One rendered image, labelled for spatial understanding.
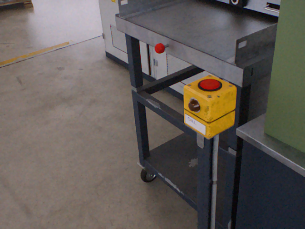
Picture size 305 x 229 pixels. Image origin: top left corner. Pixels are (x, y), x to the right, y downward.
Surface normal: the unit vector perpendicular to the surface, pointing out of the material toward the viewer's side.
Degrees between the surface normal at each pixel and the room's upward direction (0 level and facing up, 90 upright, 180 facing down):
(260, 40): 90
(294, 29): 90
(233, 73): 90
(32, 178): 0
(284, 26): 90
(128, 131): 0
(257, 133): 0
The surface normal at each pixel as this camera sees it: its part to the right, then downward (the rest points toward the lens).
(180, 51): -0.80, 0.37
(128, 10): 0.60, 0.41
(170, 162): -0.07, -0.83
